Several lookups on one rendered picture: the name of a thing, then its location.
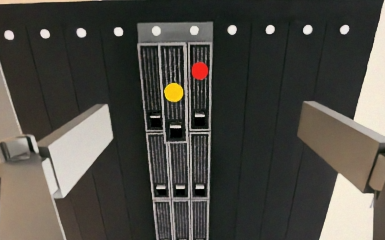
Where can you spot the black server rack frame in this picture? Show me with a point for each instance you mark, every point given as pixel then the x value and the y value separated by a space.
pixel 58 59

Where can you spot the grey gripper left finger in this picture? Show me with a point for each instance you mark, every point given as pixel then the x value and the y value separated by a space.
pixel 27 209

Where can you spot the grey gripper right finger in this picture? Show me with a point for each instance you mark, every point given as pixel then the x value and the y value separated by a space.
pixel 353 150

